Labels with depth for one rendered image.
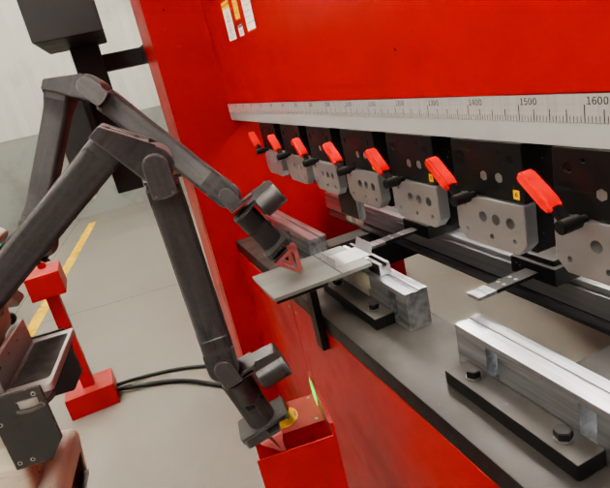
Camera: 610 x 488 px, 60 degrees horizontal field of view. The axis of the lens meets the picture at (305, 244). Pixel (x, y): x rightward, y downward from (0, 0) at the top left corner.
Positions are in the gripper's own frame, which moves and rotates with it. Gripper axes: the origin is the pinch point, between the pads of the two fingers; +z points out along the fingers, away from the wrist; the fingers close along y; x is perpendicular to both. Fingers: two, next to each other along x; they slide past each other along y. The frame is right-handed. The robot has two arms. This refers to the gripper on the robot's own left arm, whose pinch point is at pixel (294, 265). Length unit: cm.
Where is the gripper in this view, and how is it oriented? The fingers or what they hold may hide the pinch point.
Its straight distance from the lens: 133.0
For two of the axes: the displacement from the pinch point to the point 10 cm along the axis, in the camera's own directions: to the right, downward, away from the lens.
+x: -6.9, 7.1, -0.9
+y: -3.7, -2.4, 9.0
